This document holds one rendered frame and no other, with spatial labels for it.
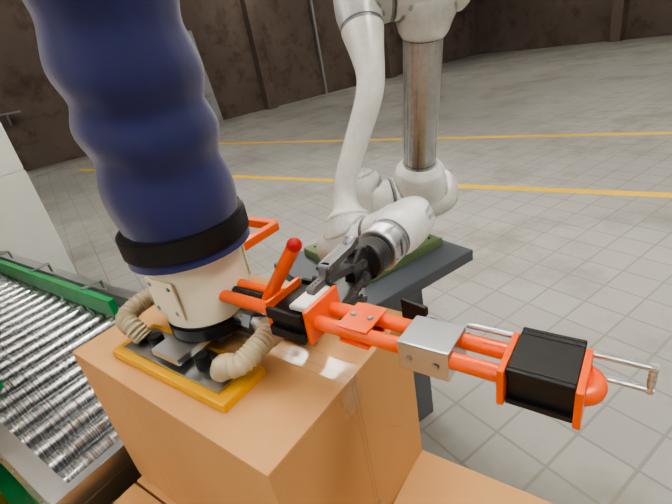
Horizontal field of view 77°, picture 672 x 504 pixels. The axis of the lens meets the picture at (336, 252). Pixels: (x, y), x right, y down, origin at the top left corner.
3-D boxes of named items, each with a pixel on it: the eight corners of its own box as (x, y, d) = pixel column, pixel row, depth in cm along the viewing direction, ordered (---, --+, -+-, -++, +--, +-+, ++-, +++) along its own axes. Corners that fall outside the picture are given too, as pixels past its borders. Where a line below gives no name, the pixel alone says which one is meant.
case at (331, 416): (139, 473, 109) (70, 351, 92) (250, 373, 136) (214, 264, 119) (321, 626, 74) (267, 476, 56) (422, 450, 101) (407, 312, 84)
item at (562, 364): (495, 404, 48) (495, 370, 46) (512, 363, 53) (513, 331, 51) (579, 431, 43) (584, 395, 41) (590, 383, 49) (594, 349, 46)
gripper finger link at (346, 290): (350, 267, 78) (352, 272, 79) (318, 309, 72) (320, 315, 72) (368, 270, 76) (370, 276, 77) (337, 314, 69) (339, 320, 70)
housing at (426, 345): (398, 369, 56) (394, 342, 54) (419, 338, 61) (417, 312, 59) (449, 385, 52) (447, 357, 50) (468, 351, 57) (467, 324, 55)
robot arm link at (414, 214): (422, 256, 83) (372, 270, 92) (451, 225, 94) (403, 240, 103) (397, 207, 81) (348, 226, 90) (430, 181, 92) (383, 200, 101)
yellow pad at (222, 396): (114, 357, 87) (104, 338, 85) (156, 329, 94) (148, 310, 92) (225, 415, 68) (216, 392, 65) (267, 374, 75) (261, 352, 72)
